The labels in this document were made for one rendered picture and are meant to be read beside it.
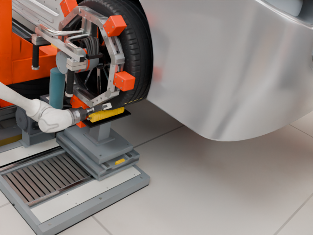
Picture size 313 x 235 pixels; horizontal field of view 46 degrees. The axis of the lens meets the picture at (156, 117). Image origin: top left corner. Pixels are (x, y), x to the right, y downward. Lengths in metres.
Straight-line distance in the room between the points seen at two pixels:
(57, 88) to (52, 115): 0.38
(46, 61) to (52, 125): 0.78
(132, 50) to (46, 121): 0.58
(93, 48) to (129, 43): 0.20
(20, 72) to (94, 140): 0.65
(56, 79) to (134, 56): 0.53
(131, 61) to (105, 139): 0.76
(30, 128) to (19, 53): 0.48
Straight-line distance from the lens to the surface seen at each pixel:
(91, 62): 2.13
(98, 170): 2.44
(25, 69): 2.55
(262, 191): 2.94
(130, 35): 1.99
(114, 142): 2.57
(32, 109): 2.02
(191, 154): 3.03
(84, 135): 2.60
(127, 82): 1.94
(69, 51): 1.94
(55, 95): 2.30
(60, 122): 1.93
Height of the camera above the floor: 1.72
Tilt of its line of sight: 31 degrees down
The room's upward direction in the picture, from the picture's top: 13 degrees clockwise
